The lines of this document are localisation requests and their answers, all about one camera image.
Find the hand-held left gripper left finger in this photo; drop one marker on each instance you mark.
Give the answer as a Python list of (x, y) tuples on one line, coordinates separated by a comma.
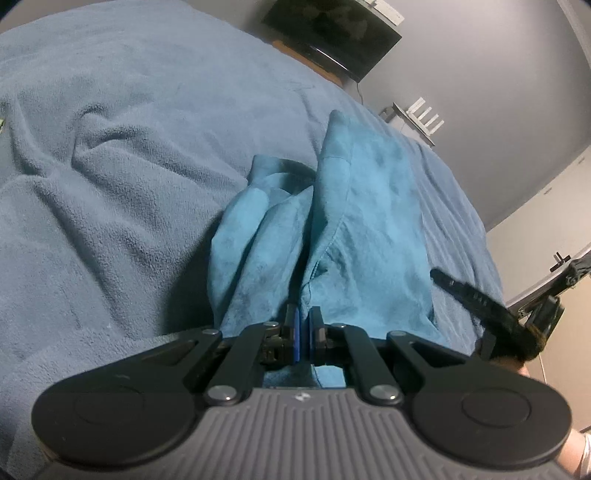
[(298, 333)]

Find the wooden television stand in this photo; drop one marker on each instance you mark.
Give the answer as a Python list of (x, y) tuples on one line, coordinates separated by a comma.
[(314, 60)]

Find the blue-grey fleece blanket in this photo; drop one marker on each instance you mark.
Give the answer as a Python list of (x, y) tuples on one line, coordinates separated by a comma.
[(115, 184)]

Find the grey metal stand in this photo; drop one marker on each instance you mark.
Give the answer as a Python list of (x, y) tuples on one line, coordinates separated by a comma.
[(570, 270)]

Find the person's right forearm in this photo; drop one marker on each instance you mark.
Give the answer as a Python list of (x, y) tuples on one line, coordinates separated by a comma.
[(577, 457)]

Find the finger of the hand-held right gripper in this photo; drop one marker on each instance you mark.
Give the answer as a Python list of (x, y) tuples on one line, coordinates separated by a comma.
[(480, 302)]

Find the teal fleece garment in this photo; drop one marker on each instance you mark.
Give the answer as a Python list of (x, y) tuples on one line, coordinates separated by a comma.
[(369, 221)]

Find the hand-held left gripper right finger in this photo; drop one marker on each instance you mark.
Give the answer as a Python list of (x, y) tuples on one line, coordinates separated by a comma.
[(315, 333)]

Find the white box above television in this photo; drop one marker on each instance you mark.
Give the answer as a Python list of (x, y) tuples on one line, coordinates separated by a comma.
[(385, 10)]

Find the white router with antennas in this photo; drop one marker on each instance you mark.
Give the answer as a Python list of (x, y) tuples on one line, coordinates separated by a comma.
[(427, 117)]

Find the black flat screen television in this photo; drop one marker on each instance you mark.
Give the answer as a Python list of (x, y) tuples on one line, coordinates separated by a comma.
[(332, 27)]

